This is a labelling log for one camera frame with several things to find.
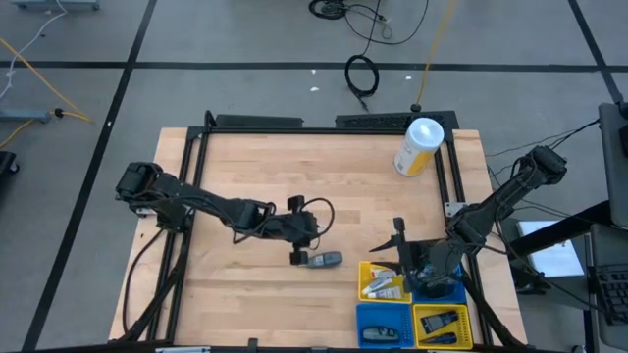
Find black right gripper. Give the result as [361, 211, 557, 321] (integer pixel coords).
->
[367, 217, 463, 300]

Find grey metal bar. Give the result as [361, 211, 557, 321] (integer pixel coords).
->
[0, 108, 52, 124]
[9, 0, 101, 12]

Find black desk strut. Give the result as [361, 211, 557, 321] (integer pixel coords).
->
[502, 198, 614, 261]

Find white sheet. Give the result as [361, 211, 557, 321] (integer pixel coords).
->
[516, 219, 589, 279]

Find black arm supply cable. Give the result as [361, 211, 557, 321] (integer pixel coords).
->
[120, 226, 166, 339]
[483, 227, 609, 320]

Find black cable with coil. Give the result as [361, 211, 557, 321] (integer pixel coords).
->
[343, 0, 393, 113]

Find yellow floor cable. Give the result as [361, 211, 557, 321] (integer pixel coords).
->
[0, 34, 95, 146]

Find grey monitor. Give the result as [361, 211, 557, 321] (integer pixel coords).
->
[597, 101, 628, 229]

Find black caster foot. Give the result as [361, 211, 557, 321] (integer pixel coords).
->
[0, 150, 21, 178]

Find white yellow wipes canister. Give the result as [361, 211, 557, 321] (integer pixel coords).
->
[392, 116, 446, 178]

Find black perforated box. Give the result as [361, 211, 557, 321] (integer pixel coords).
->
[335, 110, 460, 130]

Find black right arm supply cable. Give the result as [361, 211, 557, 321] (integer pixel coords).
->
[483, 227, 609, 320]

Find blue plastic basket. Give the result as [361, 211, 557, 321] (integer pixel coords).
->
[355, 301, 417, 350]
[410, 262, 468, 306]

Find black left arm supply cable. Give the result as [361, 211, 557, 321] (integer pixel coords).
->
[120, 226, 166, 339]

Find yellow hanging cable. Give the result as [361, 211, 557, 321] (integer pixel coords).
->
[410, 0, 457, 114]

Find silver bracket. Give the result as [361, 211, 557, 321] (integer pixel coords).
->
[154, 345, 212, 353]

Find white floor cable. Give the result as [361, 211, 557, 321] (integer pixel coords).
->
[0, 0, 70, 99]

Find black tube with blue cap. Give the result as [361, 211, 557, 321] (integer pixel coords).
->
[419, 331, 458, 345]

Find black left wrist camera cable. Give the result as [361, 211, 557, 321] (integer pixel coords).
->
[301, 196, 337, 251]

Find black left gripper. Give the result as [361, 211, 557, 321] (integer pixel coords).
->
[272, 194, 320, 267]

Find black cable bundle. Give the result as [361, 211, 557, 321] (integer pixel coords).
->
[307, 0, 431, 46]

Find black metal table frame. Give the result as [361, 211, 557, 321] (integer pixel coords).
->
[117, 110, 526, 352]

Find black flat box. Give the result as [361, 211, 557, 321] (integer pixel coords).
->
[214, 113, 304, 129]

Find thin black cables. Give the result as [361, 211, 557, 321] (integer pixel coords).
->
[484, 117, 602, 171]

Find laptop with black keyboard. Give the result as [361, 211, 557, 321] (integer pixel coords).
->
[587, 223, 628, 352]

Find black tube with white label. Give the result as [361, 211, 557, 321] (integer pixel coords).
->
[420, 310, 460, 335]

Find grey oval plastic case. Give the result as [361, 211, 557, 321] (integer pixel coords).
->
[361, 327, 401, 343]
[305, 250, 344, 270]

